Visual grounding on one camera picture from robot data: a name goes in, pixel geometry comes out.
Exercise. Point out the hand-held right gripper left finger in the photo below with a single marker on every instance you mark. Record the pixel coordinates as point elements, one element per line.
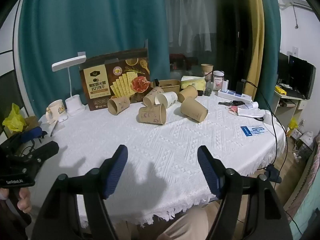
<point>114,173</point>

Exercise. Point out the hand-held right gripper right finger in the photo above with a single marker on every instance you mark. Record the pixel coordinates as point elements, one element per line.
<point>209,173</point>

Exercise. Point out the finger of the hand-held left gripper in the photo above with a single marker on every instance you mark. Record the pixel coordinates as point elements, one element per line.
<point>43,153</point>

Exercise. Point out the person's left hand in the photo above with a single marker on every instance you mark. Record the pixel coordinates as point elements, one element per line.
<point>24,201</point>

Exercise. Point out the blue folded umbrella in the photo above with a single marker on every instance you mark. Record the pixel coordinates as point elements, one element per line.
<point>31,133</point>

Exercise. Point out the dark pen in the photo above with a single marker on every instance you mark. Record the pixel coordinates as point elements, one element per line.
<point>53,130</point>

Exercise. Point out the brown cardboard box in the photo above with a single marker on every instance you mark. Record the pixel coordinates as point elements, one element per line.
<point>31,123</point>

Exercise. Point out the cream ceramic mug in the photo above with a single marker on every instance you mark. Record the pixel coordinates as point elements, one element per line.
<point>55,112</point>

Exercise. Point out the yellow plastic bag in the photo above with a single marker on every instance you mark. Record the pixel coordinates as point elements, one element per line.
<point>14,120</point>

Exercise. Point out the white textured tablecloth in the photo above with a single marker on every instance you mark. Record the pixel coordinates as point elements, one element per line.
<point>160,150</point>

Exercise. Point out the person's beige trouser legs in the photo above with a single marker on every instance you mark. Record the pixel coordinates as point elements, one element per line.
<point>175,225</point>

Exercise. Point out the blue and white card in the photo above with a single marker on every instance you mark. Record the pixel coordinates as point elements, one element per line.
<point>255,130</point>

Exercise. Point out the black table clamp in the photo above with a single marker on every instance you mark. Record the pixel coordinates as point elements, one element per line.
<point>272,172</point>

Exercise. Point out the brown paper cup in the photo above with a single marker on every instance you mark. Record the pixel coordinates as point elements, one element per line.
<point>151,96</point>
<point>194,109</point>
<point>187,93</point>
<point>118,105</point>
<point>207,70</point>
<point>152,115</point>

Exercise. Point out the red and white face mask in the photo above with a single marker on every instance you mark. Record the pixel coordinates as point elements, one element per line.
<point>232,110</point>

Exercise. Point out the black key bundle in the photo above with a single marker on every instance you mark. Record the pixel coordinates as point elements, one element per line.
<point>231,103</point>

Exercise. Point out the white paper sheets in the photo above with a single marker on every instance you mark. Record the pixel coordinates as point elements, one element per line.
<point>250,111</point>

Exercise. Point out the white desk lamp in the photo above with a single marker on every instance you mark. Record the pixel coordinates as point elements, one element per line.
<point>72,85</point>

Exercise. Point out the white power strip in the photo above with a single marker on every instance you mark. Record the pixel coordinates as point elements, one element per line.
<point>233,95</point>

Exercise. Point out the white paper cup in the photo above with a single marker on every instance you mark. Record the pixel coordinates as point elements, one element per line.
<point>168,99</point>

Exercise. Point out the small white bottle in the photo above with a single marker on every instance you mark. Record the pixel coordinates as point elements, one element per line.
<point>225,85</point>

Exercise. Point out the black power adapter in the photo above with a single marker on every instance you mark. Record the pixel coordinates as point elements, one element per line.
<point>240,87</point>

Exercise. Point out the yellow tissue box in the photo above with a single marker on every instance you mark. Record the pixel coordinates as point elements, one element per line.
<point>193,81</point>

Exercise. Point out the clear jar with white lid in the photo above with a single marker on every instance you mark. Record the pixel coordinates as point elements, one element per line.
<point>218,80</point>

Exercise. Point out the brown cracker box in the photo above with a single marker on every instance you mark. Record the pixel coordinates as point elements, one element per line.
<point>117,78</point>

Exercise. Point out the small cardboard tray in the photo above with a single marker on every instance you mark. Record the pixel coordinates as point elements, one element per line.
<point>171,85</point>

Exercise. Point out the small yellow floor bag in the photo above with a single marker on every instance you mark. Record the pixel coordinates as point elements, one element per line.
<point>293,124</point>

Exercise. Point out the light wooden desk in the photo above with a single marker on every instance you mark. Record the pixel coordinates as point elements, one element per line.
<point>287,101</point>

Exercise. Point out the yellow packet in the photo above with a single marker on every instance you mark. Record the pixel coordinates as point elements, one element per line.
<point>281,90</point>

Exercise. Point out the wide teal curtain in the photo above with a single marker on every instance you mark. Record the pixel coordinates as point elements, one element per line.
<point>87,30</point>

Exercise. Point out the black computer monitor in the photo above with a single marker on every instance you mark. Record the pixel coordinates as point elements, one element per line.
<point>301,77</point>

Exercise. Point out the yellow curtain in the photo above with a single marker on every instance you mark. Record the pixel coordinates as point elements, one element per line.
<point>255,42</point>

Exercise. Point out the narrow teal curtain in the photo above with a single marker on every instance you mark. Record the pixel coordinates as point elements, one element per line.
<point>271,42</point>

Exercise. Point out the white air conditioner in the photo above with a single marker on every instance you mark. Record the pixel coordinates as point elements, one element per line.
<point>297,3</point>

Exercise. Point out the white wall socket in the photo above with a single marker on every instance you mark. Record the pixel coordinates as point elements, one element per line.
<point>295,50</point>

